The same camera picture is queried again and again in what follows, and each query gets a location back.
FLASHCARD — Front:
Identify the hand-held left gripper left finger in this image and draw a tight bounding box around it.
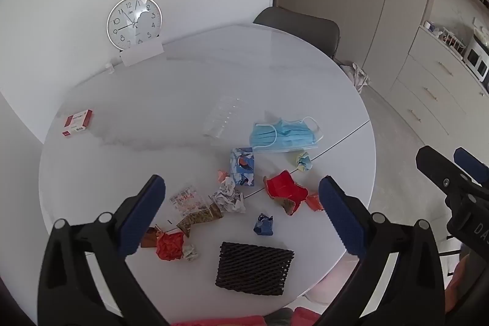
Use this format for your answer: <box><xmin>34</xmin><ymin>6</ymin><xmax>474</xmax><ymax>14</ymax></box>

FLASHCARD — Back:
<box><xmin>37</xmin><ymin>174</ymin><xmax>171</xmax><ymax>326</ymax></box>

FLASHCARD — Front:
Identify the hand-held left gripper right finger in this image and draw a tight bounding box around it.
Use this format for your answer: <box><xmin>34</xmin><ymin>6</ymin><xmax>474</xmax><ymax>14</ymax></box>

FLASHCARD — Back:
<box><xmin>317</xmin><ymin>175</ymin><xmax>446</xmax><ymax>326</ymax></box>

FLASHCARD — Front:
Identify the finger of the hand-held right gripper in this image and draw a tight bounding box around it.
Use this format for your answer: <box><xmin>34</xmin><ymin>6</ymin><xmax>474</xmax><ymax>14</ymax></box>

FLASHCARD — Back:
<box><xmin>416</xmin><ymin>146</ymin><xmax>474</xmax><ymax>197</ymax></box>
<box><xmin>454</xmin><ymin>147</ymin><xmax>489</xmax><ymax>183</ymax></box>

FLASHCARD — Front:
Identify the small orange red paper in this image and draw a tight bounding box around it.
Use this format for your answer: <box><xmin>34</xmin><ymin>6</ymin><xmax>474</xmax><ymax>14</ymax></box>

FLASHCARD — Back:
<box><xmin>306</xmin><ymin>193</ymin><xmax>325</xmax><ymax>212</ymax></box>

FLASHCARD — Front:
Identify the brown snack wrapper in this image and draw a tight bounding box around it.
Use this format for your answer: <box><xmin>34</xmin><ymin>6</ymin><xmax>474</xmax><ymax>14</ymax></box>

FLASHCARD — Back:
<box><xmin>169</xmin><ymin>185</ymin><xmax>223</xmax><ymax>237</ymax></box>

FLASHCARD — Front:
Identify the torn red paper box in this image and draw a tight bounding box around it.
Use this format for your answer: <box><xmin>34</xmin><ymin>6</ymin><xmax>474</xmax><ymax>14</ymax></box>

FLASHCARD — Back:
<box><xmin>263</xmin><ymin>170</ymin><xmax>309</xmax><ymax>216</ymax></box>

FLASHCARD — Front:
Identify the blue wrapper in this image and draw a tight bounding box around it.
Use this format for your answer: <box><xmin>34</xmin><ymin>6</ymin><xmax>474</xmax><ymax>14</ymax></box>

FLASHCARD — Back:
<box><xmin>253</xmin><ymin>212</ymin><xmax>275</xmax><ymax>236</ymax></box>

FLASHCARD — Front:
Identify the blue face mask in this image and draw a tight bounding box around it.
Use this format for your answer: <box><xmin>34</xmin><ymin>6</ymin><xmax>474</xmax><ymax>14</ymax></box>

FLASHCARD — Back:
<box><xmin>249</xmin><ymin>116</ymin><xmax>324</xmax><ymax>153</ymax></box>

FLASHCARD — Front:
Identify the black foam net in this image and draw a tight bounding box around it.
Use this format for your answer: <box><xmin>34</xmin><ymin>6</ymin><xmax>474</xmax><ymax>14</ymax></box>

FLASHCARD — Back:
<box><xmin>215</xmin><ymin>242</ymin><xmax>296</xmax><ymax>297</ymax></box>

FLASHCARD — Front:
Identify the bird print paper box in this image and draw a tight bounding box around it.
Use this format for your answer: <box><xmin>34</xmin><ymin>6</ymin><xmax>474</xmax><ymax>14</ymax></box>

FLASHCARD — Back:
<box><xmin>229</xmin><ymin>147</ymin><xmax>256</xmax><ymax>187</ymax></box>

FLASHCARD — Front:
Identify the brown paper scrap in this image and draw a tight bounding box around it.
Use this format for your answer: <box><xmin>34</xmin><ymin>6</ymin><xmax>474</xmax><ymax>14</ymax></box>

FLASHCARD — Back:
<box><xmin>141</xmin><ymin>227</ymin><xmax>159</xmax><ymax>248</ymax></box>

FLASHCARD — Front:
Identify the red crumpled paper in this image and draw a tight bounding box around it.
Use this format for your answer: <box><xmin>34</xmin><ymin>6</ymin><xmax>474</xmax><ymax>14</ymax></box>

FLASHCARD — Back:
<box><xmin>156</xmin><ymin>230</ymin><xmax>186</xmax><ymax>262</ymax></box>

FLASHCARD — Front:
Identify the yellow blue crumpled paper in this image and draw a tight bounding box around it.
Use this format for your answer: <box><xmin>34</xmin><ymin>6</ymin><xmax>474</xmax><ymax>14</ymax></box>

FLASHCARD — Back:
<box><xmin>296</xmin><ymin>152</ymin><xmax>313</xmax><ymax>172</ymax></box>

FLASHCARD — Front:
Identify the white drawer cabinet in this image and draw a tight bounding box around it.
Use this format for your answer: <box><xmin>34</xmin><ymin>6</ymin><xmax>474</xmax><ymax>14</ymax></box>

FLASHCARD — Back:
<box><xmin>390</xmin><ymin>26</ymin><xmax>489</xmax><ymax>159</ymax></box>

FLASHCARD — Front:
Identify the white microwave oven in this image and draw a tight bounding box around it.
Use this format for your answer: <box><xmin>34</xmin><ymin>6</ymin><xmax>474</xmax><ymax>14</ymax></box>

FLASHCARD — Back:
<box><xmin>464</xmin><ymin>39</ymin><xmax>489</xmax><ymax>80</ymax></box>

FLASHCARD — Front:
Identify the red and white box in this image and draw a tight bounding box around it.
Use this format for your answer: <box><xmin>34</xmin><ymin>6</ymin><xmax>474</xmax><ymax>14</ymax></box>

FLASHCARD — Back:
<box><xmin>62</xmin><ymin>109</ymin><xmax>94</xmax><ymax>137</ymax></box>

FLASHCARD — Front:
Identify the beige tote bag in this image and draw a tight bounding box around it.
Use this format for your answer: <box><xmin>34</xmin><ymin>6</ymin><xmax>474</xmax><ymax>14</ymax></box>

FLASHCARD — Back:
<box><xmin>341</xmin><ymin>62</ymin><xmax>371</xmax><ymax>94</ymax></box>

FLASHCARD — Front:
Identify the clear plastic tray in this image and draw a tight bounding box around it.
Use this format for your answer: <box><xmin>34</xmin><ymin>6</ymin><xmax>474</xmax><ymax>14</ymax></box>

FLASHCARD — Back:
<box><xmin>202</xmin><ymin>95</ymin><xmax>247</xmax><ymax>139</ymax></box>

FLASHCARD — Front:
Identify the white paper card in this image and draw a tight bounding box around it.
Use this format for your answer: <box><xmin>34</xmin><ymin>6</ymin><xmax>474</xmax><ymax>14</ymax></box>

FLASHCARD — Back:
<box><xmin>119</xmin><ymin>40</ymin><xmax>165</xmax><ymax>67</ymax></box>

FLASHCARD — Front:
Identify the tall beige cabinet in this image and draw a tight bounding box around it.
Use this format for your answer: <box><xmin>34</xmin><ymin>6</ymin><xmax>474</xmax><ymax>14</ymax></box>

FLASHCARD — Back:
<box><xmin>275</xmin><ymin>0</ymin><xmax>436</xmax><ymax>92</ymax></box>

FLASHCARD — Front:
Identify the grey chair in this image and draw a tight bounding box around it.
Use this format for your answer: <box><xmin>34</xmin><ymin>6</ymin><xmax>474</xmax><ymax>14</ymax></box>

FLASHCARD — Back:
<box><xmin>253</xmin><ymin>7</ymin><xmax>340</xmax><ymax>61</ymax></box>

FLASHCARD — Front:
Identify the wire dish rack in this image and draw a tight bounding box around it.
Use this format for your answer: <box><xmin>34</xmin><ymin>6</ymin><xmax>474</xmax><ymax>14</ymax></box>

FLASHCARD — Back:
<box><xmin>439</xmin><ymin>29</ymin><xmax>469</xmax><ymax>53</ymax></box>

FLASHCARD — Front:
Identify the white wall clock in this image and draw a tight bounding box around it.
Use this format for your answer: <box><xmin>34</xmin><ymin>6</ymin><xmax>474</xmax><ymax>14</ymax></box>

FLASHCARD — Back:
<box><xmin>106</xmin><ymin>0</ymin><xmax>163</xmax><ymax>51</ymax></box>

